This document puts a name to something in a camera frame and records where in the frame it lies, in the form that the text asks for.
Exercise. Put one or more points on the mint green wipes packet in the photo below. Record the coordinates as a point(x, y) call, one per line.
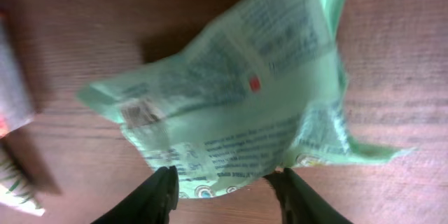
point(260, 87)

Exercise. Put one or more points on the small orange carton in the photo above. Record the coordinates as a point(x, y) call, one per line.
point(16, 105)

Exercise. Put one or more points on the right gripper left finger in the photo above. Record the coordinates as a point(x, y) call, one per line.
point(150, 203)

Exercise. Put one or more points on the white tube brown cap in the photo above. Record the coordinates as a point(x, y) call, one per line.
point(16, 190)

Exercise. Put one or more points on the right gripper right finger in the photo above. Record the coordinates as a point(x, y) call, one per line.
point(299, 202)

